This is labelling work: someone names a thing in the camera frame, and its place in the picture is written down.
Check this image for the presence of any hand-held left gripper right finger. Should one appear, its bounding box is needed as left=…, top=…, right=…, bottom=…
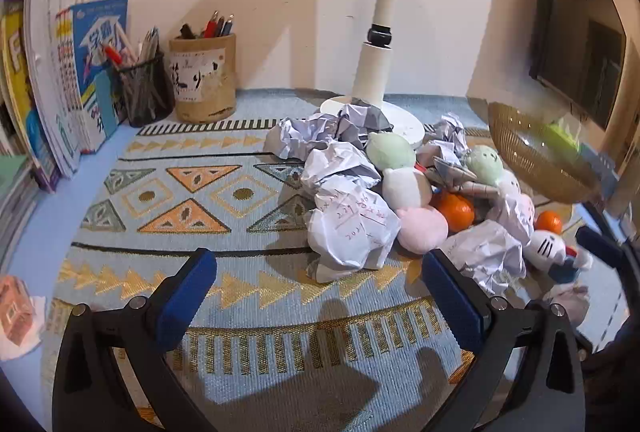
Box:
left=421, top=248, right=587, bottom=432

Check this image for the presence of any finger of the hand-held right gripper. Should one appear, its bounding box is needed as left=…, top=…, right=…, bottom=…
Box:
left=575, top=226, right=636, bottom=273
left=580, top=199, right=638, bottom=245

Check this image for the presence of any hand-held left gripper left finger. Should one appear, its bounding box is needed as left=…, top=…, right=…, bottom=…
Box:
left=52, top=247, right=218, bottom=432

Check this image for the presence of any orange mandarin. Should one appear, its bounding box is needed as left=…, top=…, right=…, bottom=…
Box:
left=534, top=211, right=564, bottom=234
left=431, top=192, right=476, bottom=233

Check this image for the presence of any woven gold basket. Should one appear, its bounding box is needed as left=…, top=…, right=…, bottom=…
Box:
left=487, top=101, right=603, bottom=204

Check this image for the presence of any pile of papers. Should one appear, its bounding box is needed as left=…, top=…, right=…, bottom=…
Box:
left=262, top=96, right=536, bottom=298

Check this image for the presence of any white cat plush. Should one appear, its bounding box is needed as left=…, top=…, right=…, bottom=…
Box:
left=522, top=229, right=593, bottom=285

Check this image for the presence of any patterned woven mat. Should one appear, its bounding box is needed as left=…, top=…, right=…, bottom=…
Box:
left=40, top=117, right=626, bottom=432

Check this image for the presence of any three colour dango plush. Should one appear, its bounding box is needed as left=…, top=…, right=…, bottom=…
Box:
left=465, top=145, right=537, bottom=233
left=366, top=132, right=449, bottom=254

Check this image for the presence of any plaid bow hair clip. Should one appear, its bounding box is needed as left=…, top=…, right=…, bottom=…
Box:
left=430, top=155, right=501, bottom=199

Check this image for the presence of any small crumpled paper ball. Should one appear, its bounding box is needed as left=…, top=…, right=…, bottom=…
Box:
left=432, top=112, right=469, bottom=153

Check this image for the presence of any stack of flat books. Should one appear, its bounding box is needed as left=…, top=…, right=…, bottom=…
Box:
left=0, top=155, right=43, bottom=263

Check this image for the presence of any black mesh pen holder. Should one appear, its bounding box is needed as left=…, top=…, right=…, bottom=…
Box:
left=114, top=51, right=176, bottom=128

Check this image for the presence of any bamboo pen holder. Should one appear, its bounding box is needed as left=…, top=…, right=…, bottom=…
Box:
left=168, top=34, right=237, bottom=123

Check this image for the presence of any blue cover workbook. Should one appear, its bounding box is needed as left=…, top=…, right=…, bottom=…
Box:
left=70, top=0, right=128, bottom=153

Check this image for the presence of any bundle of red black pens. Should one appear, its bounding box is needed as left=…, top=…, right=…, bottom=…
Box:
left=179, top=11, right=236, bottom=39

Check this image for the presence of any row of standing books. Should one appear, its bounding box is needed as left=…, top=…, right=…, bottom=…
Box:
left=0, top=0, right=118, bottom=193

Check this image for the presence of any black wall monitor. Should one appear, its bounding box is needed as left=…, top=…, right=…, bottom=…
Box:
left=529, top=0, right=628, bottom=130

